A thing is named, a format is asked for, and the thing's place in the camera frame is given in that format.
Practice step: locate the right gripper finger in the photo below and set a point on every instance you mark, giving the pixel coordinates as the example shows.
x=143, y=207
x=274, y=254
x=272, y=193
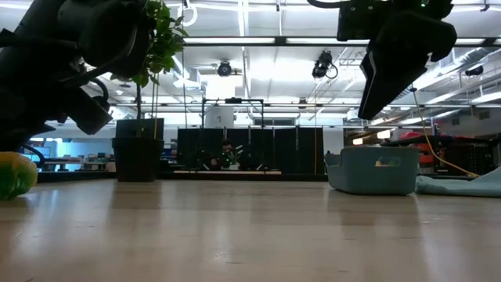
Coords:
x=364, y=90
x=391, y=78

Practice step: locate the yellow toy corn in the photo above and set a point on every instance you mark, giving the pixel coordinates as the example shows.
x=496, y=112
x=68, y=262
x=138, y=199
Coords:
x=15, y=176

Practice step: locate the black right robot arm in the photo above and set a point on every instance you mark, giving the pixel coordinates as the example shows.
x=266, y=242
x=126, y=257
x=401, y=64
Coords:
x=430, y=4

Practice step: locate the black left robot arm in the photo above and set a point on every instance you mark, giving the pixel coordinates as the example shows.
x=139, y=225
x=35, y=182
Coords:
x=39, y=47

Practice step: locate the teal plastic container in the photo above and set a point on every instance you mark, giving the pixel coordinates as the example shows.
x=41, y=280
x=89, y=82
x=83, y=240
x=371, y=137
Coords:
x=372, y=176

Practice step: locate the black partition panels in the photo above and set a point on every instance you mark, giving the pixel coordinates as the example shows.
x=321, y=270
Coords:
x=289, y=150

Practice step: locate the black box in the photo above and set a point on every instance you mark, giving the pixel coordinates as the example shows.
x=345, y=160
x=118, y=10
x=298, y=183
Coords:
x=125, y=128

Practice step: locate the black storage rack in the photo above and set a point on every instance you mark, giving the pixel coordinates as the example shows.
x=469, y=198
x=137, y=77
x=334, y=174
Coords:
x=469, y=156

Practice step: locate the teal cloth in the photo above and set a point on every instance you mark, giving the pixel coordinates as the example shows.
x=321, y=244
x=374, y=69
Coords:
x=458, y=186

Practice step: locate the person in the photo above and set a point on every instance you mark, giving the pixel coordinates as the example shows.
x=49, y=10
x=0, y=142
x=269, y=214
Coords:
x=227, y=154

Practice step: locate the green leafy plant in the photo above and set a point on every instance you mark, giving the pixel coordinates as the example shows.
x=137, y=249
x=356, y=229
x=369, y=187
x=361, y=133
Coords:
x=160, y=39

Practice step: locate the black hanging camera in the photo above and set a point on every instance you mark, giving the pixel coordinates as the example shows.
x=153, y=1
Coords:
x=323, y=64

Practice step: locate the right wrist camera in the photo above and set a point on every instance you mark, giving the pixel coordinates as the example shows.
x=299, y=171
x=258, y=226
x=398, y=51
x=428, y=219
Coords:
x=364, y=19

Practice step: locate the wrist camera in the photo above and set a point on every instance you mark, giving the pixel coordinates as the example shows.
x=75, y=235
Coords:
x=364, y=19
x=92, y=113

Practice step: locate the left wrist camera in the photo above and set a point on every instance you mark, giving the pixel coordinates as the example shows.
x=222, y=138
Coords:
x=92, y=113

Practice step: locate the black aluminium table frame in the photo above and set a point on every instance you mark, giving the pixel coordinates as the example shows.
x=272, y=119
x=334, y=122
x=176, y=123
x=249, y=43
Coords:
x=78, y=176

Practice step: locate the round black ceiling camera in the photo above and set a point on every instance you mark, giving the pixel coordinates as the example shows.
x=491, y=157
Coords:
x=224, y=68

